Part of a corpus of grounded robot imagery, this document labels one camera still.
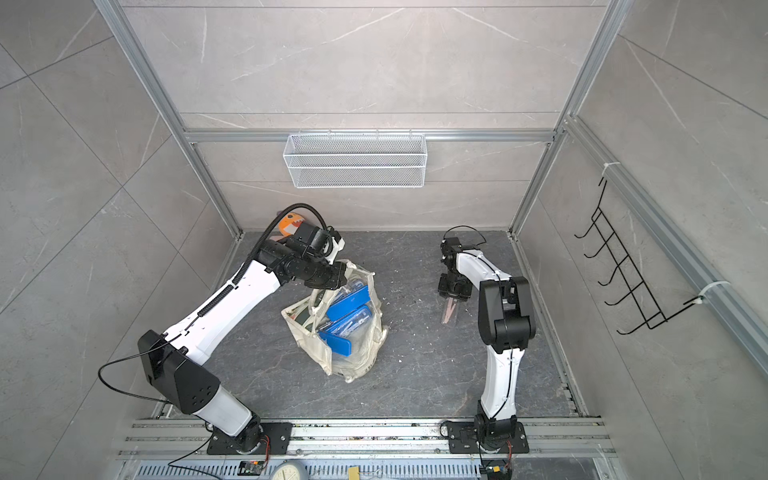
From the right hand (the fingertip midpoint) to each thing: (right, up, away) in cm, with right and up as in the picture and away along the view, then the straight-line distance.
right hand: (455, 295), depth 98 cm
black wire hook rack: (+33, +2, -37) cm, 49 cm away
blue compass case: (-39, -10, -13) cm, 42 cm away
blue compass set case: (-33, +1, -10) cm, 35 cm away
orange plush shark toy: (-60, +25, +12) cm, 66 cm away
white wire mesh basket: (-33, +46, +3) cm, 57 cm away
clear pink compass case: (-3, -4, -5) cm, 7 cm away
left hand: (-32, +8, -21) cm, 39 cm away
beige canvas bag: (-44, -3, -21) cm, 49 cm away
